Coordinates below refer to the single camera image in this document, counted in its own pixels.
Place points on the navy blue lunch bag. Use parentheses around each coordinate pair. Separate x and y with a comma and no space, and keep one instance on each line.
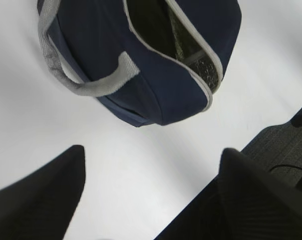
(148,62)

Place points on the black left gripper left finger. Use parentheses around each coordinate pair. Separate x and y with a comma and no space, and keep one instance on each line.
(41,205)

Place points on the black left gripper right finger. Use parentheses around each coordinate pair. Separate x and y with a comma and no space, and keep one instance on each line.
(242,202)

